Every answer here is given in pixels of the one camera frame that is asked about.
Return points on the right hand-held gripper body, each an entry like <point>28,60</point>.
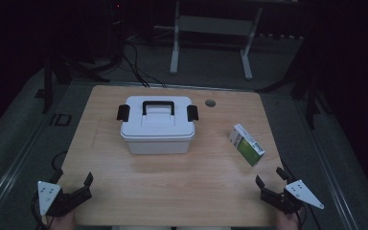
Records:
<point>287,199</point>

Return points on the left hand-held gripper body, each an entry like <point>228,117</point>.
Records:
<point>67,199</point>

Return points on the green and white medicine box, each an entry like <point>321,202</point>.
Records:
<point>246,147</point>

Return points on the white storage box base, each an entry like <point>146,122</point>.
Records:
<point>156,147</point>

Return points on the person's right hand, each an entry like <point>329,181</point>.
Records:
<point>286,222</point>

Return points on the person's left hand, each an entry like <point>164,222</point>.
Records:
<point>63,222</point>

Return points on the black tripod stand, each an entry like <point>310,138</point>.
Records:
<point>48,86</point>
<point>310,102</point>

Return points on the grey round table grommet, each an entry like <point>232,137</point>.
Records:
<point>210,103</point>

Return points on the white metal stand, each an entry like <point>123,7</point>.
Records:
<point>175,48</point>

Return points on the black rectangular floor frame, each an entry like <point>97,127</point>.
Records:
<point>57,119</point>

